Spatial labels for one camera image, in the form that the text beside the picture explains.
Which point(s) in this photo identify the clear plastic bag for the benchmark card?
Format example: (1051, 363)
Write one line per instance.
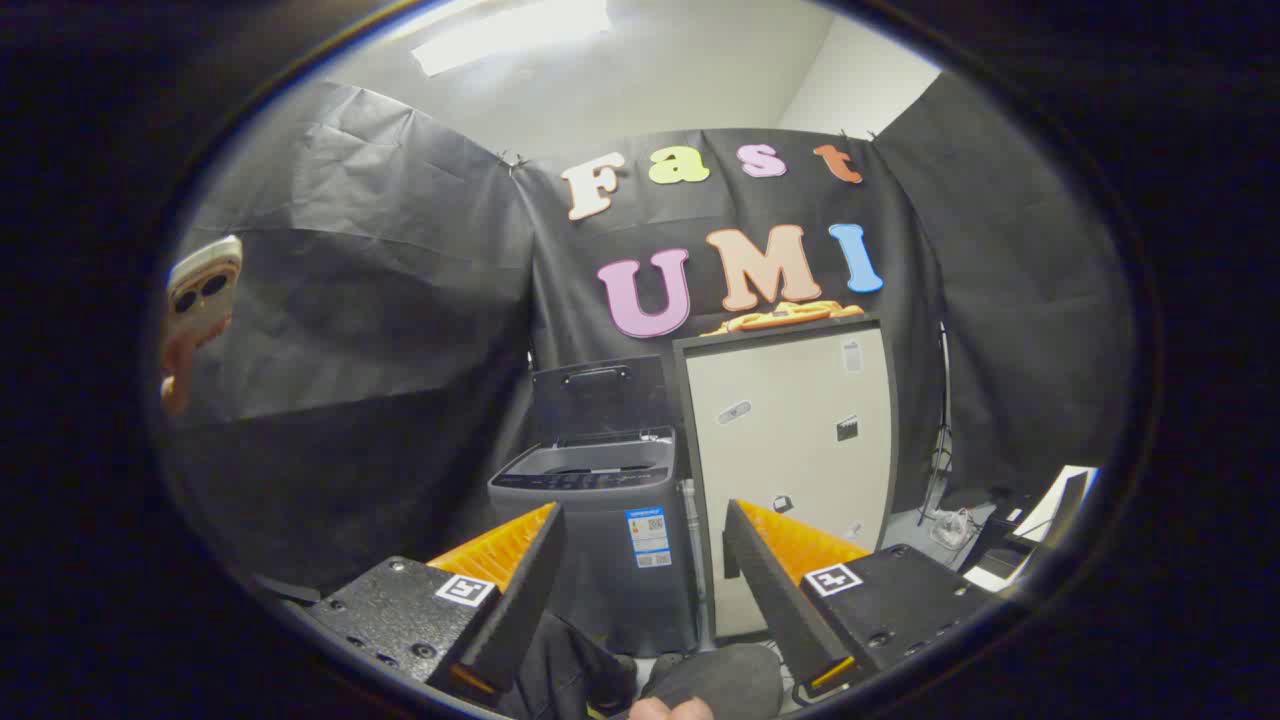
(952, 528)

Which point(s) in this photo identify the grey washing machine with lid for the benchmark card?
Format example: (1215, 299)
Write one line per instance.
(600, 560)

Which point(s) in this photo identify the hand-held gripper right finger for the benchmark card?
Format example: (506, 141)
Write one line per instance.
(775, 590)

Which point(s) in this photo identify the pale smartphone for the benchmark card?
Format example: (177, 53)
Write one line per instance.
(205, 285)

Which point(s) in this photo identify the orange-yellow polo shirt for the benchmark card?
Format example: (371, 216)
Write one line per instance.
(785, 317)

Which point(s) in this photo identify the black backdrop cloth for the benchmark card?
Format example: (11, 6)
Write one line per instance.
(400, 300)

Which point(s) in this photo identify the beige cabinet with dark frame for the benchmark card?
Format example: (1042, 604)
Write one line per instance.
(790, 420)

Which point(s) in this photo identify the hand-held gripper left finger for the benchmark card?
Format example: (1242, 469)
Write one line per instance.
(520, 590)

